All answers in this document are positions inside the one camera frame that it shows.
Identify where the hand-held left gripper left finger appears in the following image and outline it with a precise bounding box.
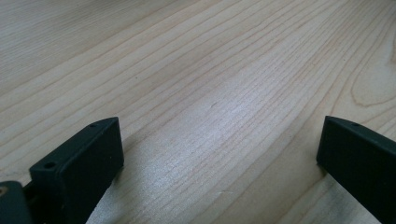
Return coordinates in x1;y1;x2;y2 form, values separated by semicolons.
29;116;125;224

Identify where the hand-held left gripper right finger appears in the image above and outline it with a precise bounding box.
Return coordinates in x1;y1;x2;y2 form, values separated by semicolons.
316;115;396;224

